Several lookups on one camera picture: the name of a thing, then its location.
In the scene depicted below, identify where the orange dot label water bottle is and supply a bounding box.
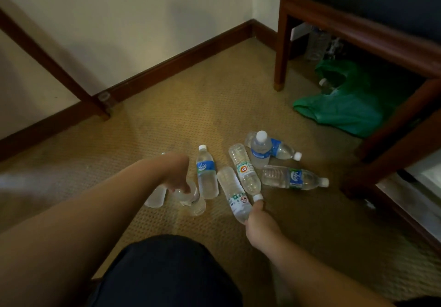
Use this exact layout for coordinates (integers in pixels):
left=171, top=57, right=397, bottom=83
left=228, top=143, right=265, bottom=203

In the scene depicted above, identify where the green plastic bag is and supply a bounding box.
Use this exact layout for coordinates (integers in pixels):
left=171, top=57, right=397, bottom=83
left=293, top=59, right=424, bottom=139

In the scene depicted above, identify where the person's right hand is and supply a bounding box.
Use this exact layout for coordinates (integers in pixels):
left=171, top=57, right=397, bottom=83
left=244, top=200, right=285, bottom=253

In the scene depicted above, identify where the small metal door stop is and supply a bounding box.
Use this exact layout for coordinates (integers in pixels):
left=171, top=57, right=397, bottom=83
left=97, top=91, right=113, bottom=108

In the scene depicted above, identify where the person's left hand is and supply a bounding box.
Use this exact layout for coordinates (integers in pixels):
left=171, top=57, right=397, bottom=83
left=159, top=151, right=192, bottom=195

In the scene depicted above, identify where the person's left forearm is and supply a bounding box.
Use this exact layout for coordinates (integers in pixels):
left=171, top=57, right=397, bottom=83
left=0, top=157, right=166, bottom=307

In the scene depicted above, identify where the dark wooden cabinet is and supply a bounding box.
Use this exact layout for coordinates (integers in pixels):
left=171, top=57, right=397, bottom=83
left=340, top=109, right=441, bottom=254

